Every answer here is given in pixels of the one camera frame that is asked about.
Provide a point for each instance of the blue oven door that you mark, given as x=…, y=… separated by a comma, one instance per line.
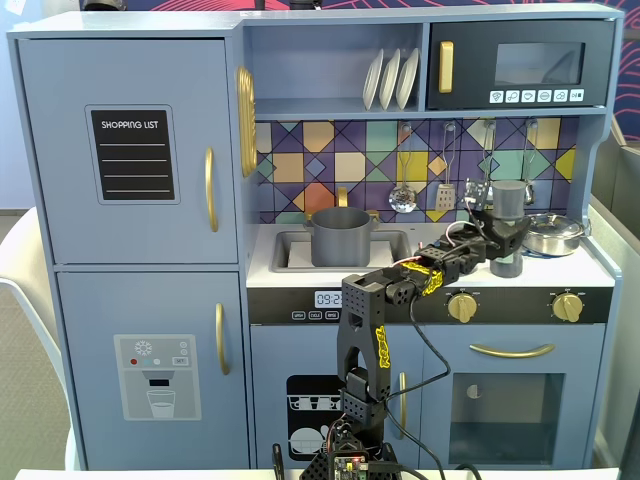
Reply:
x=580, y=350

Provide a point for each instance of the silver slotted spatula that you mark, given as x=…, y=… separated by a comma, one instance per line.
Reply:
x=445, y=197

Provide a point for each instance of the robot controller circuit board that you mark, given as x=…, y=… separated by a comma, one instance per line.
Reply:
x=350, y=465

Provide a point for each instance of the gray pot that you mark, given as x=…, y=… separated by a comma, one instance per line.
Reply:
x=340, y=245

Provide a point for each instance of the blue dishwasher door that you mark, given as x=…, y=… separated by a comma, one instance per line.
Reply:
x=280, y=350

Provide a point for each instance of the gray ice dispenser panel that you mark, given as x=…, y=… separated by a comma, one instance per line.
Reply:
x=157, y=377

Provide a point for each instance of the stainless steel pot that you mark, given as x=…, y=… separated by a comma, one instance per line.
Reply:
x=555, y=235

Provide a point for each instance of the black dishwasher sticker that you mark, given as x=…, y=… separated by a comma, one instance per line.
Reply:
x=310, y=415

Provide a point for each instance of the gray toy sink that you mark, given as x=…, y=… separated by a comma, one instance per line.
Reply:
x=392, y=250

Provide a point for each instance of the gold stove knob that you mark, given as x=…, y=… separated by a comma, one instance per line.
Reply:
x=462, y=306
x=567, y=306

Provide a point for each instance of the silver strainer ladle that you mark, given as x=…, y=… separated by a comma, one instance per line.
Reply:
x=403, y=197

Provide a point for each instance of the white chair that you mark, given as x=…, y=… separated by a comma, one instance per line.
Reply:
x=30, y=240

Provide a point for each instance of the dark toy microwave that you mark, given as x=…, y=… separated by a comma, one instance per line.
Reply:
x=470, y=60

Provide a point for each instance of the black shopping list board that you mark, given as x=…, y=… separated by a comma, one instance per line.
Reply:
x=132, y=155

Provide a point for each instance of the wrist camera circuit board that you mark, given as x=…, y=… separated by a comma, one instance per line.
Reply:
x=476, y=192

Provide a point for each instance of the silver hanging utensil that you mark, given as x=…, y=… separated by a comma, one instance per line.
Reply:
x=528, y=150

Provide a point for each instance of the gray salt shaker cylinder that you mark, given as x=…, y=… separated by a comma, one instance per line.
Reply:
x=509, y=200

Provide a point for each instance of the white plate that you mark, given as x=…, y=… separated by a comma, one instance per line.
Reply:
x=372, y=80
x=390, y=80
x=408, y=77

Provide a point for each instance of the gray divider panel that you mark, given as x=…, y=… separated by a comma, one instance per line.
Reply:
x=620, y=300

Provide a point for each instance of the fridge door with ice dispenser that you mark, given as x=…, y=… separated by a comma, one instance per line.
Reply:
x=90, y=310

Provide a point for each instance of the blue toy kitchen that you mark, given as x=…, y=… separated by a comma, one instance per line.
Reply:
x=325, y=65

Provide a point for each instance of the gold faucet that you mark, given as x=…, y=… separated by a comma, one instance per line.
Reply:
x=342, y=197

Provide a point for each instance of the fridge door with shopping list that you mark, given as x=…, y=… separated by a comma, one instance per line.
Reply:
x=60, y=200

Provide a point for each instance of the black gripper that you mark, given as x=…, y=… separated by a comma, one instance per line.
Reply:
x=509, y=239

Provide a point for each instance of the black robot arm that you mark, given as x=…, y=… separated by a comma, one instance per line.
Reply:
x=360, y=320

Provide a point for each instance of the black control panel strip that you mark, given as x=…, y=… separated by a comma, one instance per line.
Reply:
x=520, y=305

